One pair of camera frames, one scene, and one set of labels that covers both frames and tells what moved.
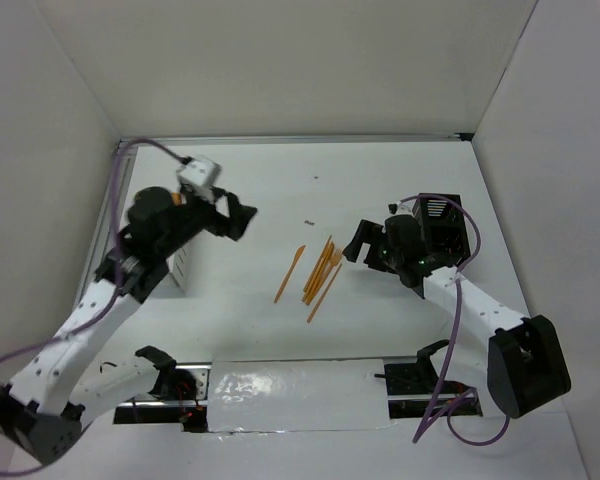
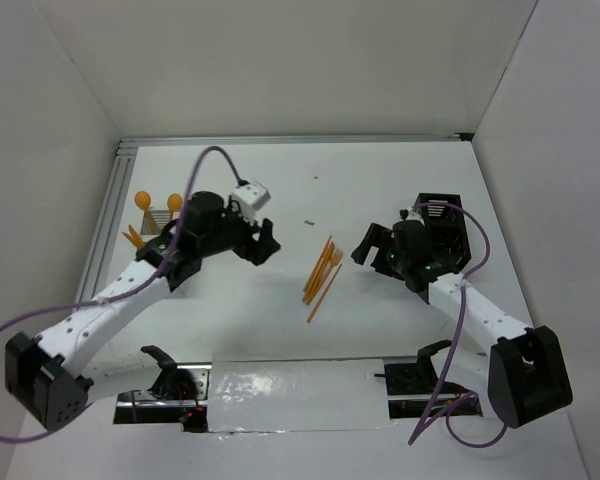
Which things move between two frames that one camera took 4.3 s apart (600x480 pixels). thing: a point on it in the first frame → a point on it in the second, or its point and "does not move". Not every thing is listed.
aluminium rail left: [119, 172] does not move
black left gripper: [233, 226] → [265, 247]
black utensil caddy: [443, 228] does not move
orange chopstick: [319, 266] does not move
